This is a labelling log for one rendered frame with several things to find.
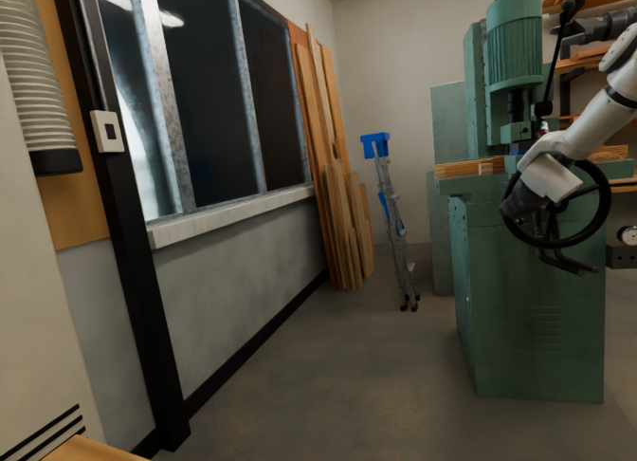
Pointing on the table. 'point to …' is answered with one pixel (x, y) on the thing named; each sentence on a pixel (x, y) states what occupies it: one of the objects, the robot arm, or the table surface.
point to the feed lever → (553, 65)
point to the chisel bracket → (515, 132)
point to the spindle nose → (516, 105)
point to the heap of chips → (604, 157)
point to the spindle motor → (515, 42)
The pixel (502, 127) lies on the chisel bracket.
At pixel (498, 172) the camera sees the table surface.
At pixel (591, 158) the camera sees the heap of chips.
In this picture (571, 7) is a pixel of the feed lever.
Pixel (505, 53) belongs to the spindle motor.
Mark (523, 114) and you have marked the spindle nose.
